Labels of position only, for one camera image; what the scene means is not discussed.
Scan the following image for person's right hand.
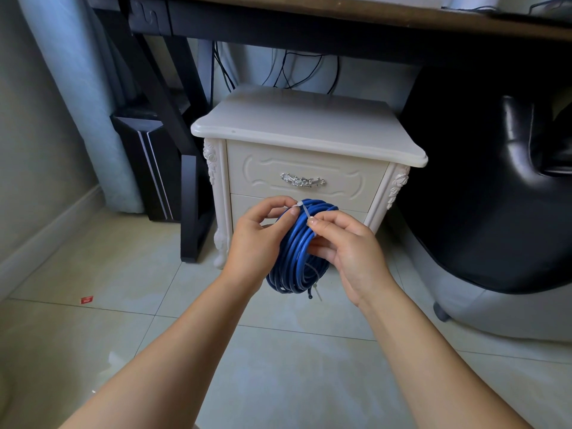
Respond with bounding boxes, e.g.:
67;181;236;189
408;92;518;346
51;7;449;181
307;211;398;309

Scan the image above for black leather chair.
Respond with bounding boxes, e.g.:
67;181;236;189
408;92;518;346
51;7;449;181
395;62;572;295

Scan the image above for light blue curtain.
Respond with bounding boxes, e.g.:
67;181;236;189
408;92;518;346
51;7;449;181
16;0;148;215

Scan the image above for white bedside cabinet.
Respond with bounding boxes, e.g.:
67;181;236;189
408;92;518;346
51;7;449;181
191;86;429;269

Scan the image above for person's left forearm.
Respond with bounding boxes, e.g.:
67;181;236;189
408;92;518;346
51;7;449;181
58;268;264;429

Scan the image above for white cable tie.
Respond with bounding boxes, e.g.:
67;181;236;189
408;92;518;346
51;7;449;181
296;203;317;227
302;263;324;302

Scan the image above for person's left hand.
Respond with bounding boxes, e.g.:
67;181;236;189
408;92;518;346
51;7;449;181
221;196;299;296

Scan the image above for black desk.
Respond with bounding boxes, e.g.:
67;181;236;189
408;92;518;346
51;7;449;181
85;0;572;264

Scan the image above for silver drawer handle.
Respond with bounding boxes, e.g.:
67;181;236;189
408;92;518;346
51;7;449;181
280;172;326;188

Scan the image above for black computer tower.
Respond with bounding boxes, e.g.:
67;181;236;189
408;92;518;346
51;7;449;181
110;107;184;223

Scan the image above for person's right forearm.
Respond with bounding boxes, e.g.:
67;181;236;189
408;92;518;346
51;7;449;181
357;281;532;429

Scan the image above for blue cable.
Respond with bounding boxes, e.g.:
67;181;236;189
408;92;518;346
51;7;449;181
266;199;340;295

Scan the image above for black hanging cables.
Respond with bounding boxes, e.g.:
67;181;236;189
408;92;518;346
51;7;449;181
212;40;341;96

